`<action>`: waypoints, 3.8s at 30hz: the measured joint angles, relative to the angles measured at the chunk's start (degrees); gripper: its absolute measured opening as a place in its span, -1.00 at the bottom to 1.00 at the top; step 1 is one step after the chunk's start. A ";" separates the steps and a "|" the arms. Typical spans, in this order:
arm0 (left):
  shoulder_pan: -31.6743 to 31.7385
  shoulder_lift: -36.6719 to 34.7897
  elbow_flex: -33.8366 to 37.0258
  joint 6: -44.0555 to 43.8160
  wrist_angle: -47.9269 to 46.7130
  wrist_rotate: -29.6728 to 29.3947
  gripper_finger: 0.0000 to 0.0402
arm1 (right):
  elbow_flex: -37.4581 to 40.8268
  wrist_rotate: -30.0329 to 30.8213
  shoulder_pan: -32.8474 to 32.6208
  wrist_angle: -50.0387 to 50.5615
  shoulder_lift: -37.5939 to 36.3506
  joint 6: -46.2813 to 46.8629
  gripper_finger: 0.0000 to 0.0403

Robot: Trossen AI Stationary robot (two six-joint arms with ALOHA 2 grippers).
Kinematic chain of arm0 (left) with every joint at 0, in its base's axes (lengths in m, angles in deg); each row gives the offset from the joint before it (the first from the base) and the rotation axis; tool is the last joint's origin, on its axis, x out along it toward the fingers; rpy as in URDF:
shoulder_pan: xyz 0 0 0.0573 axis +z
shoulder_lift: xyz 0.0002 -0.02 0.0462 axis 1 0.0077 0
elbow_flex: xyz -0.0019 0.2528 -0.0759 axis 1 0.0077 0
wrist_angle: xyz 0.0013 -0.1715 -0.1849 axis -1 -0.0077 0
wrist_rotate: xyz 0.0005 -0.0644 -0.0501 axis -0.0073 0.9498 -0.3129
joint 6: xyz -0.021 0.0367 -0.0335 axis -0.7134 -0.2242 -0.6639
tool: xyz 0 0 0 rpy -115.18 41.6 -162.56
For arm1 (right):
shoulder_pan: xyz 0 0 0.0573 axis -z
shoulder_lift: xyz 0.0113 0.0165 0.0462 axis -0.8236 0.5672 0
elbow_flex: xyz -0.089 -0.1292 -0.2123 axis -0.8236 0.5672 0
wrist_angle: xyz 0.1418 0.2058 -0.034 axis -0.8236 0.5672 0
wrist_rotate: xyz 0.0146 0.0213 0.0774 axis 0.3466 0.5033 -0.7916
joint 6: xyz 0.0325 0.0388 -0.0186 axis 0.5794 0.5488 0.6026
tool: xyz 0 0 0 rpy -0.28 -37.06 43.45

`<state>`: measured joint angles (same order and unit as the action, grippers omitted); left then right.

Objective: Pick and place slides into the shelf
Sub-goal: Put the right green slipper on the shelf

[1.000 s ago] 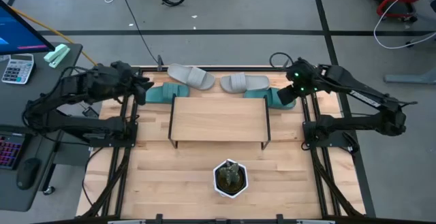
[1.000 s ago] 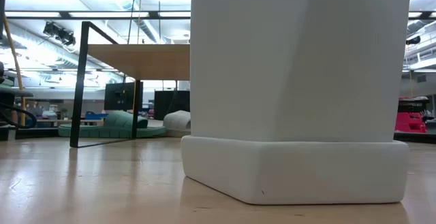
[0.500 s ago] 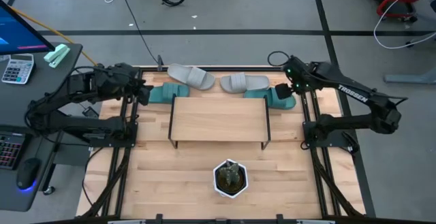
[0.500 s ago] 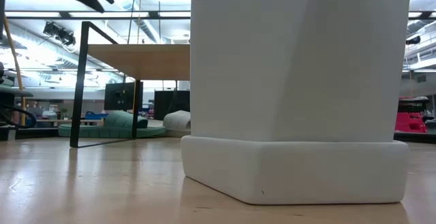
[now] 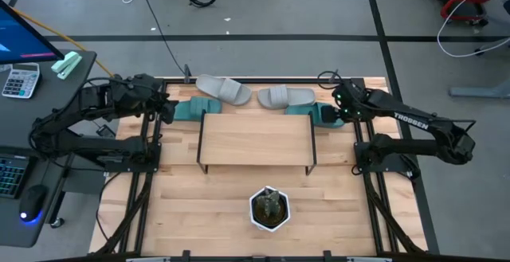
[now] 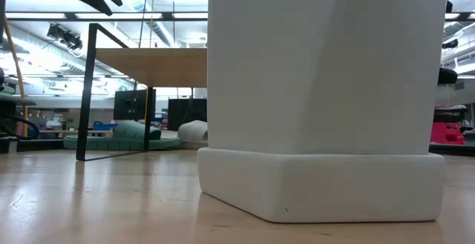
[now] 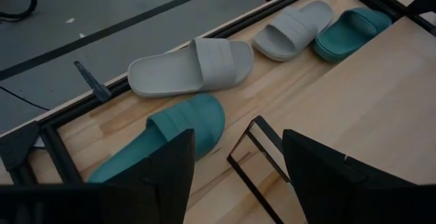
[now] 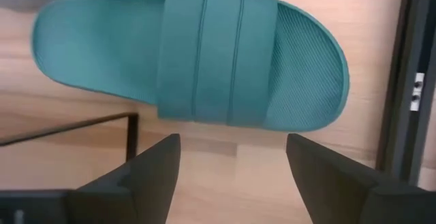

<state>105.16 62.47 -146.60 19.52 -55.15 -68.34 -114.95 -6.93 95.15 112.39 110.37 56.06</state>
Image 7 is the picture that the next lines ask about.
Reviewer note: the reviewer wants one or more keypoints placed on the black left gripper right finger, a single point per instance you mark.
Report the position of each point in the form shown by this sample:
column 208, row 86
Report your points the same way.
column 316, row 176

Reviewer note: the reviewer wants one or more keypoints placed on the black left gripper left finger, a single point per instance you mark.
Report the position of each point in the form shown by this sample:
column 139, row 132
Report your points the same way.
column 170, row 169

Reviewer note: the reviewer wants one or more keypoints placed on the light grey rubber slide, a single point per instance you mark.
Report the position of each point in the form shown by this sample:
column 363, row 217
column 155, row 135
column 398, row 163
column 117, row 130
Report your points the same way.
column 293, row 26
column 177, row 71

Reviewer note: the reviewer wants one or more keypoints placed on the black plastic clamp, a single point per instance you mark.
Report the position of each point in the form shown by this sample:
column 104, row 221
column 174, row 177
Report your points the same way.
column 93, row 82

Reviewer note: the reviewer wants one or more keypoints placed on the wooden shelf with black frame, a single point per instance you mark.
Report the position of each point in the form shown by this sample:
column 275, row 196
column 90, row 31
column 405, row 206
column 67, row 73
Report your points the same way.
column 374, row 98

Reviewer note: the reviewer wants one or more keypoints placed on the black table edge frame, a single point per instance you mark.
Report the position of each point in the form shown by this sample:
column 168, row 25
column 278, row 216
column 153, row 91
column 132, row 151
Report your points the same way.
column 61, row 156

